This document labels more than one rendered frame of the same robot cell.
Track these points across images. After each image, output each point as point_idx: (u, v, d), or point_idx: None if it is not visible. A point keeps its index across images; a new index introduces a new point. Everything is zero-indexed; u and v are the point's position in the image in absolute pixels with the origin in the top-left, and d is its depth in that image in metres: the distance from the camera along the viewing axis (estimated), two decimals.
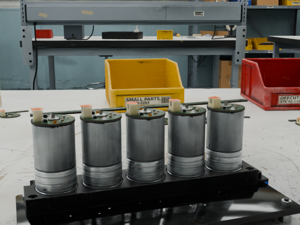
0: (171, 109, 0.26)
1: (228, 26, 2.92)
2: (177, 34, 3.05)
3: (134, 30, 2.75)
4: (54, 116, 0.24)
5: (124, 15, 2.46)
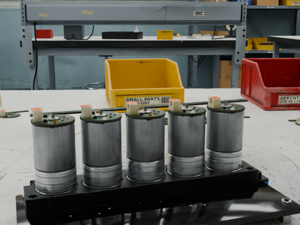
0: (171, 109, 0.26)
1: (228, 26, 2.92)
2: (177, 34, 3.05)
3: (134, 30, 2.75)
4: (54, 116, 0.24)
5: (124, 15, 2.46)
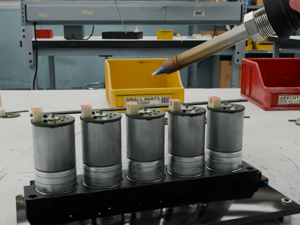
0: (171, 109, 0.26)
1: (228, 26, 2.92)
2: (177, 34, 3.05)
3: (134, 30, 2.75)
4: (54, 116, 0.24)
5: (124, 15, 2.46)
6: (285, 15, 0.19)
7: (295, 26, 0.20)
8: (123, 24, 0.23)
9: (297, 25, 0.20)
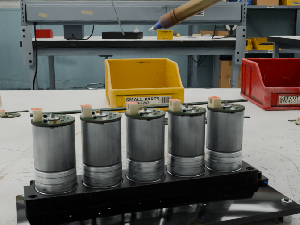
0: (171, 109, 0.26)
1: (228, 26, 2.92)
2: (177, 34, 3.05)
3: (134, 30, 2.75)
4: (54, 116, 0.24)
5: (124, 15, 2.46)
6: None
7: None
8: (120, 26, 0.23)
9: None
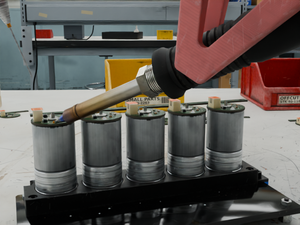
0: (171, 109, 0.26)
1: None
2: (177, 34, 3.05)
3: (134, 30, 2.75)
4: (54, 116, 0.24)
5: (124, 15, 2.46)
6: (172, 75, 0.18)
7: (185, 85, 0.18)
8: (28, 68, 0.22)
9: (186, 85, 0.18)
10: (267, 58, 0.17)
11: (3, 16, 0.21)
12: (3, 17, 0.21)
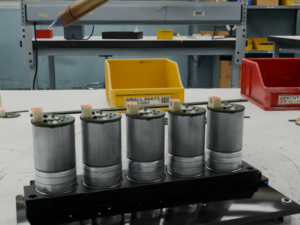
0: (171, 109, 0.26)
1: (228, 26, 2.92)
2: (177, 34, 3.05)
3: (134, 30, 2.75)
4: (54, 116, 0.24)
5: (124, 15, 2.46)
6: None
7: None
8: None
9: None
10: None
11: None
12: None
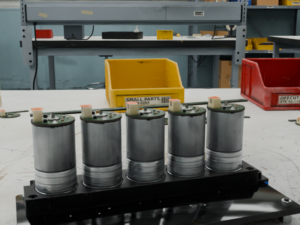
0: (171, 109, 0.26)
1: (228, 26, 2.92)
2: (177, 34, 3.05)
3: (134, 30, 2.75)
4: (54, 116, 0.24)
5: (124, 15, 2.46)
6: None
7: None
8: None
9: None
10: None
11: None
12: None
